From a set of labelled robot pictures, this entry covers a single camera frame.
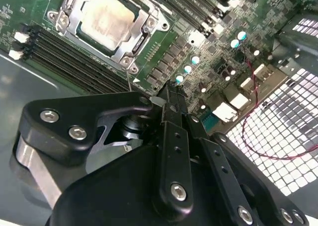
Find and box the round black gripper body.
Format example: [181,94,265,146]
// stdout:
[49,110,275,226]

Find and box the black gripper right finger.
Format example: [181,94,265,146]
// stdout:
[174,81,311,226]

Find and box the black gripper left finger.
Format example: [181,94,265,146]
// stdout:
[9,80,196,219]

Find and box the CPU with silver top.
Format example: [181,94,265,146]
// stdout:
[77,0,136,52]

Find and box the metal CPU socket cover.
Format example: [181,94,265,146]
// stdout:
[57,0,158,61]

